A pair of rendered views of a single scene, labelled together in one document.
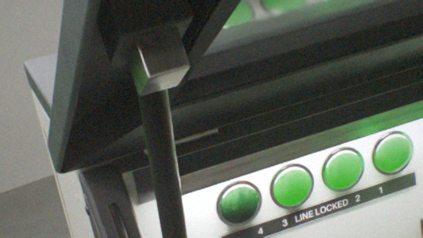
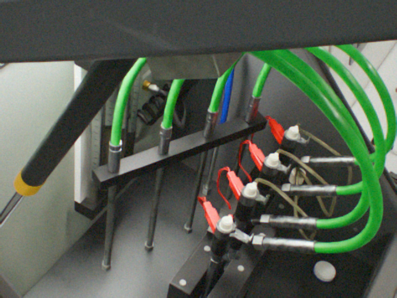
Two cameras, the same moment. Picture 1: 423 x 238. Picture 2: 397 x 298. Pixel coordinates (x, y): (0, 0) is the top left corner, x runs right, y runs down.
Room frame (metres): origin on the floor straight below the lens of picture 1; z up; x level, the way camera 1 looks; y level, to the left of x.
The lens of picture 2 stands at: (0.29, 0.20, 1.83)
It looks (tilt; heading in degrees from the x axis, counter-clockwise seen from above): 45 degrees down; 308
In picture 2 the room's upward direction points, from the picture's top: 11 degrees clockwise
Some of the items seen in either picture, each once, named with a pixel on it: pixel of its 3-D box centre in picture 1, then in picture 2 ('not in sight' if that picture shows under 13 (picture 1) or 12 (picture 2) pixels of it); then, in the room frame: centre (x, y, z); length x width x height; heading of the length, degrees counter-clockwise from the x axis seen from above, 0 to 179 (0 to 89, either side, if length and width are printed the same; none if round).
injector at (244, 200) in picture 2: not in sight; (243, 235); (0.60, -0.36, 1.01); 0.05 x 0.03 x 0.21; 15
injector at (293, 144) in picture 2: not in sight; (283, 177); (0.65, -0.52, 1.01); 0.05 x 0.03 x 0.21; 15
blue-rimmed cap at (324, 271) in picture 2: not in sight; (324, 271); (0.51, -0.55, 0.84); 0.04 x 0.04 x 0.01
